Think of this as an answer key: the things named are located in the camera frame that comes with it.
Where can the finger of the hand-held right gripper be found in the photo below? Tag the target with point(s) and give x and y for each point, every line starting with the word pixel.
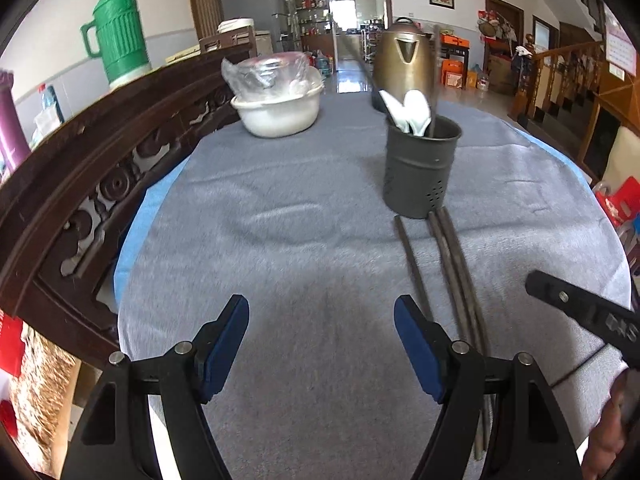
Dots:
pixel 575 300

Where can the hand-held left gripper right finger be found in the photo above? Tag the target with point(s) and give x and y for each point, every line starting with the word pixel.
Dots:
pixel 417 345

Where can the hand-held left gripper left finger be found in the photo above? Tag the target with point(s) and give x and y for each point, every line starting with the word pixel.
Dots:
pixel 225 345

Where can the dark metal utensil holder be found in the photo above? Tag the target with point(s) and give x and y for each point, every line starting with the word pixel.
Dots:
pixel 415 175

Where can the white ceramic spoon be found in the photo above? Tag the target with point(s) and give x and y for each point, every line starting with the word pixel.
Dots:
pixel 419 110
pixel 395 110

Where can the person's right hand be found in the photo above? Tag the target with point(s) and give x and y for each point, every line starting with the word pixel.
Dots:
pixel 602 445

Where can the red child chair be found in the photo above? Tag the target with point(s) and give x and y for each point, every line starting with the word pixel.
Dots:
pixel 617 205

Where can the grey tablecloth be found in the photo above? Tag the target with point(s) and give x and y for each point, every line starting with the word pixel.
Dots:
pixel 310 240

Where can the blue table cover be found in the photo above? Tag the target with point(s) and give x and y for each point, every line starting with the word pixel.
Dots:
pixel 145 215

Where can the cream armchair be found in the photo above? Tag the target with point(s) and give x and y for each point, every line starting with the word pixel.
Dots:
pixel 625 155

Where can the beige woven sack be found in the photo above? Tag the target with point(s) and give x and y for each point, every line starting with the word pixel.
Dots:
pixel 45 400

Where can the carved dark wooden sideboard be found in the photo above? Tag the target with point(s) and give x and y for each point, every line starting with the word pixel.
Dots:
pixel 75 200

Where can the red paper bag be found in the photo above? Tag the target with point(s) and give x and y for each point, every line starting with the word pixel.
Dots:
pixel 10 345

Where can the wooden staircase railing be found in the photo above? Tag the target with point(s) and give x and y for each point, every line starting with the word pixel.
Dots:
pixel 560 80

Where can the white plastic basin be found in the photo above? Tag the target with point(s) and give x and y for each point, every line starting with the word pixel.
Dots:
pixel 275 115

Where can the clear water jug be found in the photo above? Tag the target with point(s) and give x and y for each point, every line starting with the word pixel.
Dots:
pixel 482 79

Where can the orange carton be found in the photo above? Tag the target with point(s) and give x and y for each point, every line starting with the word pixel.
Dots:
pixel 453 74

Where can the dark wooden side table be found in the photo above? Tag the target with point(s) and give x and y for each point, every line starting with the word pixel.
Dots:
pixel 457 52

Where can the gold electric kettle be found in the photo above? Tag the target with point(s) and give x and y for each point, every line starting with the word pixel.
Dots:
pixel 400 70

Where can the blue label water bottle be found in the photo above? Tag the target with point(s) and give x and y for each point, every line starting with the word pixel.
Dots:
pixel 50 105

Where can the purple vacuum bottle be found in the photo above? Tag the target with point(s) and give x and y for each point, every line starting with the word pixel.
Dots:
pixel 12 130

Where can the wooden chair back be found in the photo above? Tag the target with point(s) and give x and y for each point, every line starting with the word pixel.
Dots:
pixel 225 40

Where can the white rice cooker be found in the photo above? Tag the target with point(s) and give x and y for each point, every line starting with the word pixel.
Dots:
pixel 235 26

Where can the green thermos jug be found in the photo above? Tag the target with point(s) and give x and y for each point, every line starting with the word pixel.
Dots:
pixel 122 35

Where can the grey refrigerator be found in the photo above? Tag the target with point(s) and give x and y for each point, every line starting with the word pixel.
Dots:
pixel 250 0

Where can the brown wooden door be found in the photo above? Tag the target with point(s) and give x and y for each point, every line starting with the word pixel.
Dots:
pixel 200 0

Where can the pink wall calendar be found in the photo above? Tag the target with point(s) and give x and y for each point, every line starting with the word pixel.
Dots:
pixel 622 45

